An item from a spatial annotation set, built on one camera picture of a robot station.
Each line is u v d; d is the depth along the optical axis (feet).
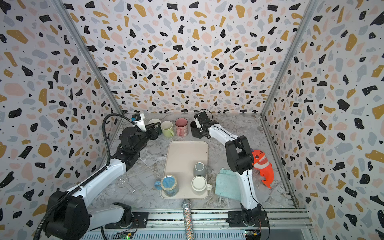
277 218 2.50
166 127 3.36
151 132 2.30
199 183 2.57
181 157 3.19
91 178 1.54
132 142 1.98
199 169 2.67
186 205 2.46
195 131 3.05
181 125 3.33
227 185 2.79
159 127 2.60
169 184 2.46
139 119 2.24
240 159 1.86
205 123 2.65
